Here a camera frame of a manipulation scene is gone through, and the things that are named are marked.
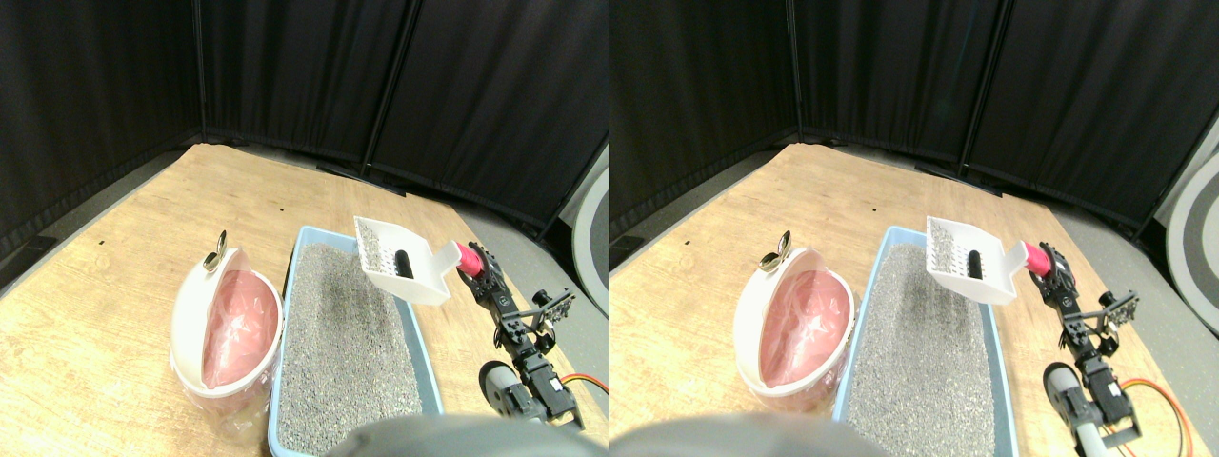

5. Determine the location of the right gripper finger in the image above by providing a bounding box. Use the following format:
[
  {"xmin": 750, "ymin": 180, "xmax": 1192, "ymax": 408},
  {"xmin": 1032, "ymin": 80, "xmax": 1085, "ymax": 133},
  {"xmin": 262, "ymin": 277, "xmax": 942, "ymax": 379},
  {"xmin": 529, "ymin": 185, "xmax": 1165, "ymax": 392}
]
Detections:
[
  {"xmin": 465, "ymin": 244, "xmax": 506, "ymax": 291},
  {"xmin": 1036, "ymin": 244, "xmax": 1077, "ymax": 291}
]

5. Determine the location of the white scoop with red handle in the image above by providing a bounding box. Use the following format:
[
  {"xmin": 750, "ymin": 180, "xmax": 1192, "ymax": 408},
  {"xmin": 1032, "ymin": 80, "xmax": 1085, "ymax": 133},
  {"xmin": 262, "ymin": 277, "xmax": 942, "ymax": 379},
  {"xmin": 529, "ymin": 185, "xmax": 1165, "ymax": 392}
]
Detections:
[
  {"xmin": 926, "ymin": 216, "xmax": 1053, "ymax": 306},
  {"xmin": 353, "ymin": 216, "xmax": 491, "ymax": 306}
]

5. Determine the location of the grey and white round board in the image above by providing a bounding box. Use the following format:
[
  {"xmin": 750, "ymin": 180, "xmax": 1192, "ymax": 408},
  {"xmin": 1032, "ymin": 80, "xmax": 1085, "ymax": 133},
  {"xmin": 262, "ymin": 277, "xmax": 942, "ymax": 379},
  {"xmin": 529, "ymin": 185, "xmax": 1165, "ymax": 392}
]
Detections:
[
  {"xmin": 1167, "ymin": 176, "xmax": 1219, "ymax": 310},
  {"xmin": 571, "ymin": 167, "xmax": 610, "ymax": 315}
]

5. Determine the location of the blue litter tray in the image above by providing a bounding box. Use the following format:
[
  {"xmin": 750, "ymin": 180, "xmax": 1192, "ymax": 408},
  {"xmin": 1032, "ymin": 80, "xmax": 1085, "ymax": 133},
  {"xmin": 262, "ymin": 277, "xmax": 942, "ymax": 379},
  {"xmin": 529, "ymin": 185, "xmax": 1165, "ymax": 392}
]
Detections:
[
  {"xmin": 268, "ymin": 226, "xmax": 445, "ymax": 456},
  {"xmin": 833, "ymin": 226, "xmax": 1010, "ymax": 456}
]

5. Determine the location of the white bin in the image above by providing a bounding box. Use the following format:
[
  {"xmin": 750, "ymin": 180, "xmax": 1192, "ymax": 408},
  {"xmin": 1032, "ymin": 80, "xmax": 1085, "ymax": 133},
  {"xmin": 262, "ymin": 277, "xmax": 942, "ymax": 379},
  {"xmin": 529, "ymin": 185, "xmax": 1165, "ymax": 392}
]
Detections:
[
  {"xmin": 170, "ymin": 229, "xmax": 285, "ymax": 439},
  {"xmin": 732, "ymin": 229, "xmax": 858, "ymax": 399}
]

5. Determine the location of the black bracket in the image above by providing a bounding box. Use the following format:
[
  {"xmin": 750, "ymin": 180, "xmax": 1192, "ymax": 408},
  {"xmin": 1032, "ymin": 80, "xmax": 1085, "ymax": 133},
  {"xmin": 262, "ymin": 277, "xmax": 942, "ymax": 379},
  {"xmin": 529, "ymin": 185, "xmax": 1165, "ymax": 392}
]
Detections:
[
  {"xmin": 1090, "ymin": 290, "xmax": 1141, "ymax": 336},
  {"xmin": 519, "ymin": 288, "xmax": 575, "ymax": 336}
]

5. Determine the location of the orange wire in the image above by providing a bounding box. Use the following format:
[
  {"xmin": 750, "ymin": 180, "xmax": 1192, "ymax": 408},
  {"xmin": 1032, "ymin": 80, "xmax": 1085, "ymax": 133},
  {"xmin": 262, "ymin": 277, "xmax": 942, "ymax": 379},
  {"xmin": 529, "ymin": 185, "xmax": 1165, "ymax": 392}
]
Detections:
[
  {"xmin": 1119, "ymin": 379, "xmax": 1191, "ymax": 457},
  {"xmin": 560, "ymin": 373, "xmax": 610, "ymax": 401}
]

